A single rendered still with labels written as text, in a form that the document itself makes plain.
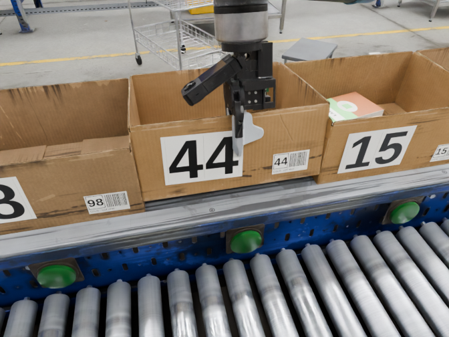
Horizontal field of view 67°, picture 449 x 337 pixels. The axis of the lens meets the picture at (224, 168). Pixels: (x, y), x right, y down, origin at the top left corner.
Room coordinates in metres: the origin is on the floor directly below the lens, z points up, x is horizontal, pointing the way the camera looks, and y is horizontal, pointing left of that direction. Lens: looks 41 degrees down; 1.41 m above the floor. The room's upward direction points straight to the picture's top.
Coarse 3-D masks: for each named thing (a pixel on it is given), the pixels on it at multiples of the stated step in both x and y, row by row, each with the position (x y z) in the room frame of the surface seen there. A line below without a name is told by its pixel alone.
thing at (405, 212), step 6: (402, 204) 0.54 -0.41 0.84; (408, 204) 0.54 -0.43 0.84; (414, 204) 0.54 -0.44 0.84; (396, 210) 0.53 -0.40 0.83; (402, 210) 0.53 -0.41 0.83; (408, 210) 0.53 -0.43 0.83; (414, 210) 0.53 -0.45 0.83; (390, 216) 0.53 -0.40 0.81; (396, 216) 0.53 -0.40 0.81; (402, 216) 0.53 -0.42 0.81; (408, 216) 0.53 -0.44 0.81; (414, 216) 0.54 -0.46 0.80; (396, 222) 0.53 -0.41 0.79; (402, 222) 0.53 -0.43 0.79
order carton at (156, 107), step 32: (128, 96) 0.64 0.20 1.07; (160, 96) 0.78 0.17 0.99; (288, 96) 0.78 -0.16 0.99; (320, 96) 0.62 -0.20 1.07; (128, 128) 0.50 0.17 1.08; (160, 128) 0.51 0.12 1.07; (192, 128) 0.52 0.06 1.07; (224, 128) 0.53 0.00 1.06; (288, 128) 0.56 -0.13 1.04; (320, 128) 0.57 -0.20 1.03; (160, 160) 0.50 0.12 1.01; (256, 160) 0.54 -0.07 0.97; (320, 160) 0.57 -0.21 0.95; (160, 192) 0.49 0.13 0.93; (192, 192) 0.50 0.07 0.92
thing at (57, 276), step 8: (40, 272) 0.36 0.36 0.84; (48, 272) 0.36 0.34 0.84; (56, 272) 0.36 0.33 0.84; (64, 272) 0.37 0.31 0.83; (72, 272) 0.37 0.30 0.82; (40, 280) 0.36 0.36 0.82; (48, 280) 0.36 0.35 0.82; (56, 280) 0.36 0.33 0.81; (64, 280) 0.36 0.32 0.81; (72, 280) 0.37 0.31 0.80; (56, 288) 0.36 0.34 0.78
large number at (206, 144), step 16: (176, 144) 0.51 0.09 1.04; (192, 144) 0.51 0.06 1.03; (208, 144) 0.52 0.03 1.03; (224, 144) 0.53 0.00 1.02; (176, 160) 0.50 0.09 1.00; (192, 160) 0.51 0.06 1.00; (208, 160) 0.52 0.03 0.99; (224, 160) 0.52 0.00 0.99; (240, 160) 0.53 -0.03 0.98; (176, 176) 0.50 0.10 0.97; (192, 176) 0.50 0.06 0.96; (208, 176) 0.51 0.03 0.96; (224, 176) 0.52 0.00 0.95; (240, 176) 0.52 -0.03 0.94
